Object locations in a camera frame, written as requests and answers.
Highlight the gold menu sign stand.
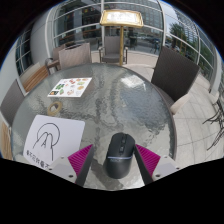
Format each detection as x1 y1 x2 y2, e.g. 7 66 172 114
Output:
99 9 144 67

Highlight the wooden slat bench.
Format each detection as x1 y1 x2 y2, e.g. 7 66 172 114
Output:
19 63 50 93
0 119 14 160

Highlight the black computer mouse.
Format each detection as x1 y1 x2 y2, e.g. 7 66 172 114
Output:
104 132 136 180

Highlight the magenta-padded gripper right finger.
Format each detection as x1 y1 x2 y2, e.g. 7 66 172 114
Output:
133 144 183 185

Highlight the round tan ring coaster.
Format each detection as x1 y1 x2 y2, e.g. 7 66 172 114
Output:
46 100 64 117

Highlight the laminated picture menu card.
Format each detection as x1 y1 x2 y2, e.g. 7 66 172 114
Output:
47 77 93 98

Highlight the beige wicker chair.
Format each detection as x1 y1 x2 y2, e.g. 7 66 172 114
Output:
58 42 93 71

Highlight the dark grey wicker chair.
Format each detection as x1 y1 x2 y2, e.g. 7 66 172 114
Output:
0 79 26 128

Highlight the dark brown wicker chair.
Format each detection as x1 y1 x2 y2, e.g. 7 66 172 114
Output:
150 45 201 116

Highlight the grey wicker armchair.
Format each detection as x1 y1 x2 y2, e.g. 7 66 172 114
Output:
98 35 128 65

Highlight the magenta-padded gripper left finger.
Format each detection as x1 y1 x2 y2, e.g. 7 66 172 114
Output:
44 143 94 187

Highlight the brown wicker armchair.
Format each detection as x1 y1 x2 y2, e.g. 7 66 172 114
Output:
44 44 66 75

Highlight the green-topped metal table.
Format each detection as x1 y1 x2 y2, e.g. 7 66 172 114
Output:
202 93 224 152

